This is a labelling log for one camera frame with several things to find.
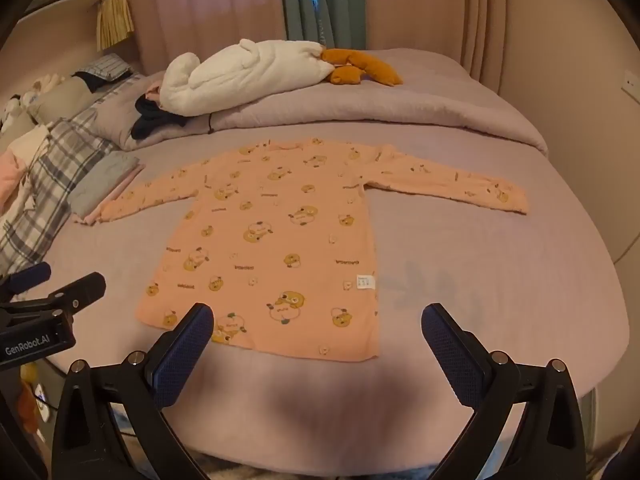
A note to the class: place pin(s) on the dark navy garment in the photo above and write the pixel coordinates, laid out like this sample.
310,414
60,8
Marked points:
155,120

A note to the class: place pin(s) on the white wall socket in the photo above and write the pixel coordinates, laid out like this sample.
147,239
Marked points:
631,82

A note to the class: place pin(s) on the teal curtain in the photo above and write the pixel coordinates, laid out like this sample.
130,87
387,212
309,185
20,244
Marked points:
325,0

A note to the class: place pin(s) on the straw-coloured fringe hanging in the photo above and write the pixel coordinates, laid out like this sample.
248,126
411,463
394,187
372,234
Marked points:
115,20

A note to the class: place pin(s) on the pleated pink curtain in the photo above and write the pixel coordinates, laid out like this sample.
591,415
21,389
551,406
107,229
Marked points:
482,15

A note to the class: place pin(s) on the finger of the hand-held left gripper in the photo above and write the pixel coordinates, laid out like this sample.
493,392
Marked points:
25,278
75,295

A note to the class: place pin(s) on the white and pink clothing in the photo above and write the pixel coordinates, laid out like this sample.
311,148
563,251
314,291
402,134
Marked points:
15,160

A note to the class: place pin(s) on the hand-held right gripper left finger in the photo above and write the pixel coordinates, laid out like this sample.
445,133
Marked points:
182,355

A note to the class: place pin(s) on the small white plush toy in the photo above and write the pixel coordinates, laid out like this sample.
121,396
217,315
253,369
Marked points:
15,107

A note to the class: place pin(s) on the grey plaid blanket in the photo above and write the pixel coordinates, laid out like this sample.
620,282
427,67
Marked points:
50,175

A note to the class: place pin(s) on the wall shelf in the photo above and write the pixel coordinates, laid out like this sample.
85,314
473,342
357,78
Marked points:
75,2

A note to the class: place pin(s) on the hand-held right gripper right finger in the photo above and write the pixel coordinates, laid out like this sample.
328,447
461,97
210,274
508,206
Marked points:
452,355

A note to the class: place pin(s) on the orange printed long-sleeve shirt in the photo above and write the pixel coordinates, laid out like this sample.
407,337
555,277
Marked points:
280,240

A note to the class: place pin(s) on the blue-grey plaid pillow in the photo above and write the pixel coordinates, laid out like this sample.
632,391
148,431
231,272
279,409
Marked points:
107,66

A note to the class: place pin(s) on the white pillow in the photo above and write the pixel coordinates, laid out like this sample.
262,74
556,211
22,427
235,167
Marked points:
240,75

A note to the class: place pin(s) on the lilac duvet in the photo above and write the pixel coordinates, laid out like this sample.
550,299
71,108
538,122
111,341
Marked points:
400,105

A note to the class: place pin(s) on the folded grey-green garment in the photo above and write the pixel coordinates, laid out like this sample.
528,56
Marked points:
102,180

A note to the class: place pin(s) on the beige pillow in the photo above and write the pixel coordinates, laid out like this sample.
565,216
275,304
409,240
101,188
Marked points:
57,99

